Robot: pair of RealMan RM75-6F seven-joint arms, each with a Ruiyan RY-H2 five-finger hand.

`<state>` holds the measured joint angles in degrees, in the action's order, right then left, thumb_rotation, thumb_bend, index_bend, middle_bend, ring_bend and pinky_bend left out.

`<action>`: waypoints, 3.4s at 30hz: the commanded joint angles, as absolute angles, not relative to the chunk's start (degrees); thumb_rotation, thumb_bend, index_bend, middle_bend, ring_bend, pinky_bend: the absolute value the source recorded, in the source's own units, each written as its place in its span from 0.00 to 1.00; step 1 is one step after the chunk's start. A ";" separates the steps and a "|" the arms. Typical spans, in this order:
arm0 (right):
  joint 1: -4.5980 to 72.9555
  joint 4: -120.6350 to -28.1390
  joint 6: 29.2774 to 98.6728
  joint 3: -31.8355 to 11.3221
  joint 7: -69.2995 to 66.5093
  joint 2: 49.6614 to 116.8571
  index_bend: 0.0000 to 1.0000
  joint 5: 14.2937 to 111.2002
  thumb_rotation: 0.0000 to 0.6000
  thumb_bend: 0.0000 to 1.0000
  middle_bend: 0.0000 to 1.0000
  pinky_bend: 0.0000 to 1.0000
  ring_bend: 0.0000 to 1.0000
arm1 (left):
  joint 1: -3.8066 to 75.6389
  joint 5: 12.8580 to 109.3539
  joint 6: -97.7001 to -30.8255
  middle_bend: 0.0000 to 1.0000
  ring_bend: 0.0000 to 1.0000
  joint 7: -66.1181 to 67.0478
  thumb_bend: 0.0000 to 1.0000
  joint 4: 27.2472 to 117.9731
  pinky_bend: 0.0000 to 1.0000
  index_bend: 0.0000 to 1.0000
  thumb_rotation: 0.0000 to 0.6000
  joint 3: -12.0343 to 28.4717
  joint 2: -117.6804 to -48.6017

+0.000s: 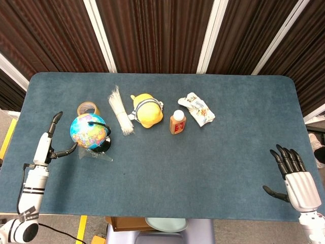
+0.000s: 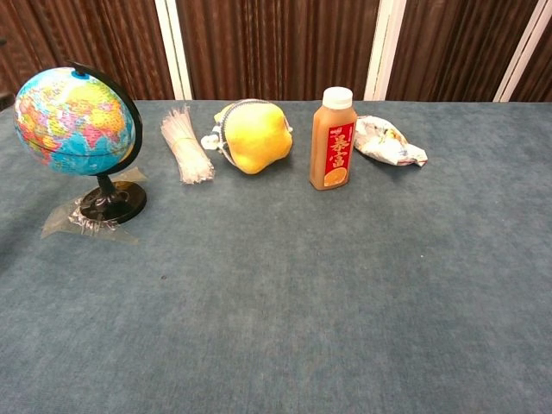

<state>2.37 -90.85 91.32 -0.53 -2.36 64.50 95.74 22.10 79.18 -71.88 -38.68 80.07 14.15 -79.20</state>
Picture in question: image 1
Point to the white partition post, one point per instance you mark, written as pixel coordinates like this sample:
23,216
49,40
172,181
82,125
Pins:
276,38
314,117
211,38
101,38
12,71

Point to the yellow floor tape strip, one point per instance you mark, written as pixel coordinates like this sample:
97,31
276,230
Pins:
81,228
8,137

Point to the small desk globe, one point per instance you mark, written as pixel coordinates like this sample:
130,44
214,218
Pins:
83,134

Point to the yellow plush pouch with zipper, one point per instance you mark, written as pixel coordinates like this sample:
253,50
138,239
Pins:
149,114

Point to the brown ribbed partition panel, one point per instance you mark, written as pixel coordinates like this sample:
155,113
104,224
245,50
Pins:
304,63
157,33
243,33
7,94
50,38

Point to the brown cardboard box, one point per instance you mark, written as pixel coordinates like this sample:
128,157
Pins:
124,223

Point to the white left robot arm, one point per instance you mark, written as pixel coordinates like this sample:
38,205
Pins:
33,188

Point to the crumpled white snack bag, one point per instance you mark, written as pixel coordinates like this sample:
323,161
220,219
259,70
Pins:
198,109

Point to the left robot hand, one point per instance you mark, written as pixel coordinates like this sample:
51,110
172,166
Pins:
41,150

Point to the orange juice bottle red label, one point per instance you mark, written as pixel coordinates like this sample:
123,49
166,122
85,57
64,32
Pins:
177,125

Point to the white sneaker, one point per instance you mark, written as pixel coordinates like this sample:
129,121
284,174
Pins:
317,147

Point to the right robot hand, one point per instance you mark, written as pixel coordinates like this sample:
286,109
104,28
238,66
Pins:
302,188

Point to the brown packing tape roll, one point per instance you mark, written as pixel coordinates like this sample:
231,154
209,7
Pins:
96,110

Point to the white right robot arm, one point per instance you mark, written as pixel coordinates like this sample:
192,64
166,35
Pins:
312,225

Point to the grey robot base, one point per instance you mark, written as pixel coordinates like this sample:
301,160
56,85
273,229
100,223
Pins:
198,231

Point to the blue felt table mat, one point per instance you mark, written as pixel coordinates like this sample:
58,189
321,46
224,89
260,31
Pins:
162,172

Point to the pale green plate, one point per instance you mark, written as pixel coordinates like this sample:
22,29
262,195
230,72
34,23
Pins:
167,225

